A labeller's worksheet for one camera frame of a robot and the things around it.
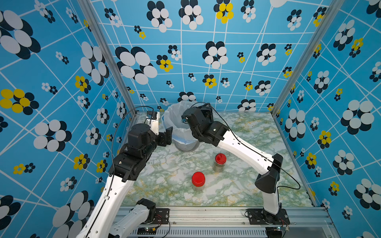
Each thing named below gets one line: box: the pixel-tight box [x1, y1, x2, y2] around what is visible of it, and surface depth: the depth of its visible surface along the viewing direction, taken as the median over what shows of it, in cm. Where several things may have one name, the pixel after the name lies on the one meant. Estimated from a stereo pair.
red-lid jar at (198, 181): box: [191, 171, 206, 191], surface depth 76 cm
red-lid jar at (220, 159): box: [212, 152, 227, 173], surface depth 83 cm
